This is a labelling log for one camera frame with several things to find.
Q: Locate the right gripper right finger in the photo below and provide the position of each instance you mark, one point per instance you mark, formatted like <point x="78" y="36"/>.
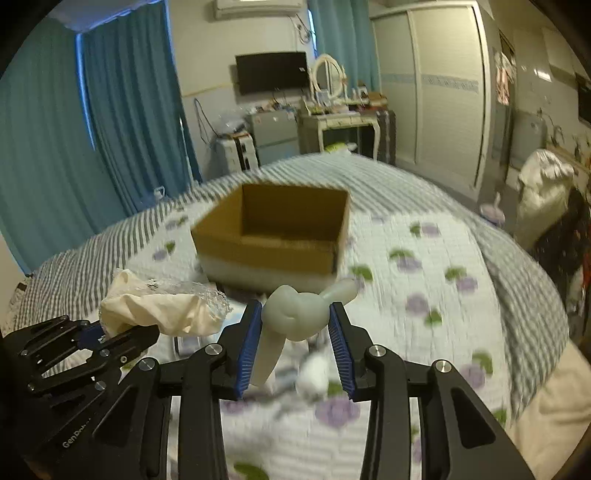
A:
<point x="372" y="373"/>

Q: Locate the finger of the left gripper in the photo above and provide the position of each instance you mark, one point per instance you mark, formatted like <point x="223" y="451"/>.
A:
<point x="14" y="349"/>
<point x="117" y="350"/>

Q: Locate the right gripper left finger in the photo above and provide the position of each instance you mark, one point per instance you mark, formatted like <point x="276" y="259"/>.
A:
<point x="219" y="371"/>

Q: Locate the cream lace cloth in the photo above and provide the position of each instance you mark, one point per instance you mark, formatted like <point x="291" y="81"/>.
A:
<point x="179" y="309"/>

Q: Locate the pale green rubber bunny toy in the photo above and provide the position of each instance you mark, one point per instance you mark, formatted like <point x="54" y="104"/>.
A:
<point x="295" y="316"/>

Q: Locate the grey striped bed sheet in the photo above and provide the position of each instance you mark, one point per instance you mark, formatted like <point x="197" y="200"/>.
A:
<point x="534" y="320"/>

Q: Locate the floral white quilt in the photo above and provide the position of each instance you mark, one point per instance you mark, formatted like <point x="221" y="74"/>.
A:
<point x="426" y="295"/>

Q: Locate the open cardboard box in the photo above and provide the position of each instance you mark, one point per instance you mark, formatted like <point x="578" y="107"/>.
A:
<point x="264" y="235"/>

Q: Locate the white suitcase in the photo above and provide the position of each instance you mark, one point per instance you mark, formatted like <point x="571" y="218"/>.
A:
<point x="236" y="153"/>

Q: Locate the teal window curtain left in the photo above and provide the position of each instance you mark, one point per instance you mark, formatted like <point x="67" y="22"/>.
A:
<point x="92" y="126"/>

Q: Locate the grey small fridge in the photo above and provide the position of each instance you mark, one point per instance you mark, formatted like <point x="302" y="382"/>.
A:
<point x="275" y="135"/>

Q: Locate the white laundry bag pile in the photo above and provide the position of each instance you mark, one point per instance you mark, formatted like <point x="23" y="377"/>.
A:
<point x="546" y="182"/>

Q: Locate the white vanity dressing table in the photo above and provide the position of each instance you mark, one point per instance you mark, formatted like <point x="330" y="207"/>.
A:
<point x="311" y="129"/>

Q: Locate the oval white vanity mirror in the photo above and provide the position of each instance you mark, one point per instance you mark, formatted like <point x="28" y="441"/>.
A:
<point x="327" y="74"/>

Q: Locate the white sliding wardrobe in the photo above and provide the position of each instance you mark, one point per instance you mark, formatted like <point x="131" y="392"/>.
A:
<point x="434" y="69"/>

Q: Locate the teal curtain by wardrobe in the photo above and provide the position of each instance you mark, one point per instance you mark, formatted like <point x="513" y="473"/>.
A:
<point x="344" y="31"/>

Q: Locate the white air conditioner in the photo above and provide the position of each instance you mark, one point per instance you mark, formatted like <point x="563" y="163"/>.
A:
<point x="256" y="8"/>

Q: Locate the black wall television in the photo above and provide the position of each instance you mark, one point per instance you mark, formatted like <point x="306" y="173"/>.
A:
<point x="271" y="72"/>

